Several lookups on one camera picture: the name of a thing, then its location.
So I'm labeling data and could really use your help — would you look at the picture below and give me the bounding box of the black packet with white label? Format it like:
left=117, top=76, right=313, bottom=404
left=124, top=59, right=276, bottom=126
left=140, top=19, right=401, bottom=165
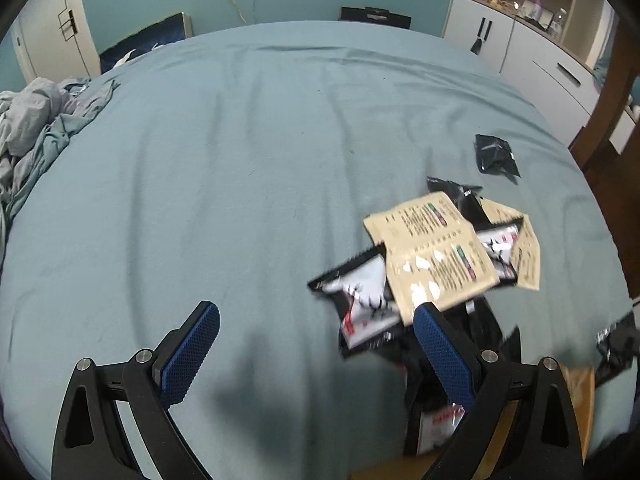
left=404, top=360, right=468, bottom=457

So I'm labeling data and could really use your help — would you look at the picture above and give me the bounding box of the white door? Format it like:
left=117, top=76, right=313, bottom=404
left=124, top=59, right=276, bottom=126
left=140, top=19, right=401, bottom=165
left=12, top=0, right=101, bottom=81

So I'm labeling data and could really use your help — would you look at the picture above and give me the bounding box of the black bag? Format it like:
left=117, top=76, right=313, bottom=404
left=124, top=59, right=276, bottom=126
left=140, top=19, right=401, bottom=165
left=340, top=6, right=412, bottom=30

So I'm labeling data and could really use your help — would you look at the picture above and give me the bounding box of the crumpled grey blanket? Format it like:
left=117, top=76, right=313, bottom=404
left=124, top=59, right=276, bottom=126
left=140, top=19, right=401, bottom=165
left=0, top=77, right=121, bottom=241

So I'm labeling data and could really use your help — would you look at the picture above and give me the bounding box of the cardboard box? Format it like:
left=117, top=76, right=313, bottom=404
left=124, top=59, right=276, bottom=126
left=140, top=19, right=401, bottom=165
left=350, top=366, right=596, bottom=480

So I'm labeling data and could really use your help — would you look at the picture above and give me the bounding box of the group of small bottles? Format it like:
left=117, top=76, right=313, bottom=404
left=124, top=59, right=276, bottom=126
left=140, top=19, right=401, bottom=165
left=470, top=0, right=571, bottom=36

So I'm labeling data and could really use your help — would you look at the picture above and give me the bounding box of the black door handle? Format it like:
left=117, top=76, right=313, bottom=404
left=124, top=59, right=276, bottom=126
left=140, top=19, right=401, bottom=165
left=57, top=10, right=78, bottom=41

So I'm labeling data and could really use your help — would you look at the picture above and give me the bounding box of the dark framed picture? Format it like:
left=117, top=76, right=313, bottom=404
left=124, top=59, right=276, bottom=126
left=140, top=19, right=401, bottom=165
left=99, top=11, right=193, bottom=75

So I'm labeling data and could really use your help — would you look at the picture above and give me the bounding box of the black hanging object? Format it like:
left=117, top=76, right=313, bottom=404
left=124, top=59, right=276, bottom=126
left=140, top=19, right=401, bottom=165
left=470, top=17, right=493, bottom=56

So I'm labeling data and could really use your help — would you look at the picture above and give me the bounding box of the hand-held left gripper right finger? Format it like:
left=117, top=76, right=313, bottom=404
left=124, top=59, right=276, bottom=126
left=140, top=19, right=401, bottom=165
left=413, top=302, right=586, bottom=480

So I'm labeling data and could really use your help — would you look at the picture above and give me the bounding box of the teal bed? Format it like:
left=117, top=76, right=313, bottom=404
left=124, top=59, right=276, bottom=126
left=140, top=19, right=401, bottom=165
left=0, top=20, right=633, bottom=480

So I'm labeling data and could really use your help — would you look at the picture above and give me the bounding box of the brown wooden furniture frame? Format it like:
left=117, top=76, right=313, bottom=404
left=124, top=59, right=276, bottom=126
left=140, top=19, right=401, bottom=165
left=570, top=25, right=640, bottom=201

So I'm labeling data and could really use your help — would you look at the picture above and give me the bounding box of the small black snack packet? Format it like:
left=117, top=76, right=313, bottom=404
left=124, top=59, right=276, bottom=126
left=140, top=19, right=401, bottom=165
left=474, top=134, right=522, bottom=178

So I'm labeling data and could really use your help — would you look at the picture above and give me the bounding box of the black white snack packet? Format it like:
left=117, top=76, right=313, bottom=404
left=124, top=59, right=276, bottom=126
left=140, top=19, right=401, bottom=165
left=307, top=249, right=406, bottom=358
left=475, top=225, right=521, bottom=286

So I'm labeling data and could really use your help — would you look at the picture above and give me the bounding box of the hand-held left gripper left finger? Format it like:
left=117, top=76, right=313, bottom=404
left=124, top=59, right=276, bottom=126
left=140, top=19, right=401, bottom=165
left=51, top=301, right=221, bottom=480

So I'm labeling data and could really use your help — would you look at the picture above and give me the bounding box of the white cabinet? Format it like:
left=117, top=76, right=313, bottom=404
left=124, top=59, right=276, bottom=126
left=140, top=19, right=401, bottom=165
left=442, top=0, right=640, bottom=156

